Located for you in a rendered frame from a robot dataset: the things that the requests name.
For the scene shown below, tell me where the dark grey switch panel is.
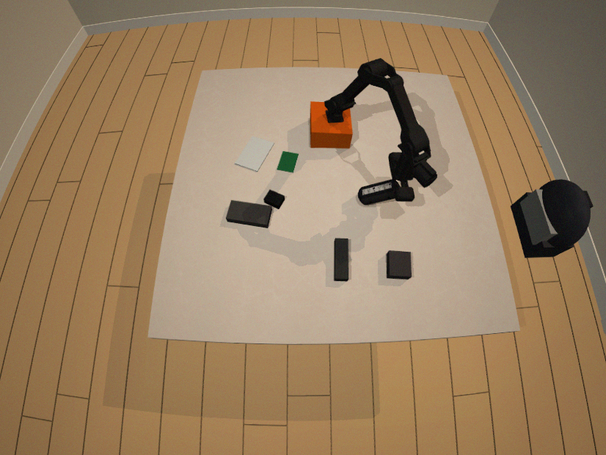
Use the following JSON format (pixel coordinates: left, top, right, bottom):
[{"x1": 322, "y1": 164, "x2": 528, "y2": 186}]
[{"x1": 358, "y1": 179, "x2": 400, "y2": 205}]

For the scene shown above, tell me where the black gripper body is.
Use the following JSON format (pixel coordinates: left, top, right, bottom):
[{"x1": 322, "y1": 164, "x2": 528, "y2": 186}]
[{"x1": 388, "y1": 152, "x2": 415, "y2": 202}]

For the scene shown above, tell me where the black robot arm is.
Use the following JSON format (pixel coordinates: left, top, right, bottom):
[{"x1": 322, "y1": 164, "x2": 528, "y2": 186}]
[{"x1": 324, "y1": 58, "x2": 437, "y2": 188}]

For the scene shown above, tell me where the green rectangular block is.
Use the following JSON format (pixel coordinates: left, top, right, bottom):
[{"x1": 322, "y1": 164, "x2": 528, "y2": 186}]
[{"x1": 277, "y1": 151, "x2": 298, "y2": 173}]

